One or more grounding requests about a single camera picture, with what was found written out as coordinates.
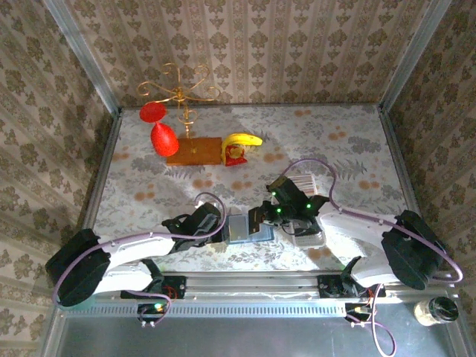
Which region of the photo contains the yellow banana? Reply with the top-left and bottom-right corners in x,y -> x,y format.
222,132 -> 264,157

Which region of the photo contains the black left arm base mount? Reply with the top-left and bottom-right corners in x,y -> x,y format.
120,274 -> 187,300

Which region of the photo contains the aluminium corner post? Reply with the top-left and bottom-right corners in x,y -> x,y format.
41,0 -> 123,117
377,0 -> 453,112

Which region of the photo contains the purple base cable long loop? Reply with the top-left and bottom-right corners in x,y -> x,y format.
345,282 -> 398,357

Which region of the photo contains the red and yellow snack packet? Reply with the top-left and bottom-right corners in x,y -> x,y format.
222,144 -> 248,167

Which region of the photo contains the gold wire stand wooden base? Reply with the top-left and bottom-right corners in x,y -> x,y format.
136,62 -> 223,167

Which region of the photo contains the black electronics box with LED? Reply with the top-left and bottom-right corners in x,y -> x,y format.
344,303 -> 373,323
136,303 -> 167,324

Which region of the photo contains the grey metal base plate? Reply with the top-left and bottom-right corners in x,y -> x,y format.
40,315 -> 469,357

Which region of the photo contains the glass jar with black lid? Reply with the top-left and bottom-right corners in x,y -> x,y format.
414,296 -> 460,327

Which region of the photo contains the aluminium extrusion rail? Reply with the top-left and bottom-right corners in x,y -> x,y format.
55,270 -> 459,318

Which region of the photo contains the red plastic wine glass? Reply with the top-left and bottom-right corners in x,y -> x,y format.
139,102 -> 180,158

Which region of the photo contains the aluminium table edge rail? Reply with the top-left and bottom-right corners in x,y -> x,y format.
74,109 -> 123,246
377,107 -> 438,271

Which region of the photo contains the floral patterned tablecloth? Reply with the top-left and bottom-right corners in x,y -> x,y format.
86,104 -> 428,272

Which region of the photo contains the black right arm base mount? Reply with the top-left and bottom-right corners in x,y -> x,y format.
318,273 -> 386,298

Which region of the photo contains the purple base cable short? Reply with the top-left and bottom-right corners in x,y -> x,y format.
120,292 -> 173,329

